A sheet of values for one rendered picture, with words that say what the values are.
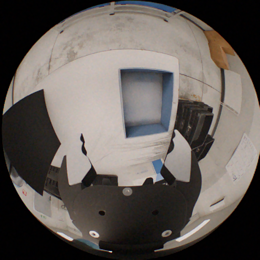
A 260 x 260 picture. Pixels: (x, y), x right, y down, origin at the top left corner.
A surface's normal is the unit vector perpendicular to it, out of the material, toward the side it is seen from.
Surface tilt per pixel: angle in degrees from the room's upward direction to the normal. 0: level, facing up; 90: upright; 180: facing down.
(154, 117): 0
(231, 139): 90
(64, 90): 0
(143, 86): 0
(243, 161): 90
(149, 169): 90
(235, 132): 90
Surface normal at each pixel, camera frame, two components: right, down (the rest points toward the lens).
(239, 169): -0.99, 0.12
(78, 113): 0.16, 0.52
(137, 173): -0.17, -0.82
